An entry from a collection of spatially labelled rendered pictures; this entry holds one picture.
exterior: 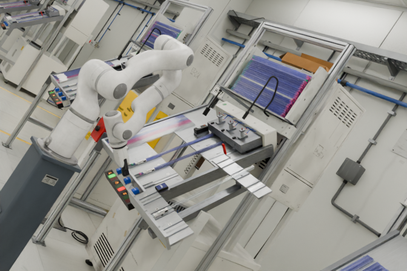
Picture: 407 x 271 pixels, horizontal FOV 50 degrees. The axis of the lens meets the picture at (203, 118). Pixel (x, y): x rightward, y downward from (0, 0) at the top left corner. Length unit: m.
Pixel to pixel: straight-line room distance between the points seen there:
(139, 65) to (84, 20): 4.72
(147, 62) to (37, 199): 0.73
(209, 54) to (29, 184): 2.17
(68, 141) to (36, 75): 4.78
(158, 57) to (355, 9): 3.09
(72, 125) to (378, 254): 1.26
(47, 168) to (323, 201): 2.53
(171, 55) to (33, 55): 4.68
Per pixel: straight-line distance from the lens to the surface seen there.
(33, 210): 1.92
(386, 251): 1.77
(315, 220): 3.79
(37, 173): 1.84
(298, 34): 2.65
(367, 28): 4.48
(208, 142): 2.37
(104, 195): 3.69
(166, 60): 1.95
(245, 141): 2.23
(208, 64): 3.63
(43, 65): 6.56
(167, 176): 2.13
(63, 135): 1.83
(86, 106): 1.81
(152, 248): 2.38
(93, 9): 6.58
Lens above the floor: 1.18
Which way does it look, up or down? 1 degrees down
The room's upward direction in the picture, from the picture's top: 34 degrees clockwise
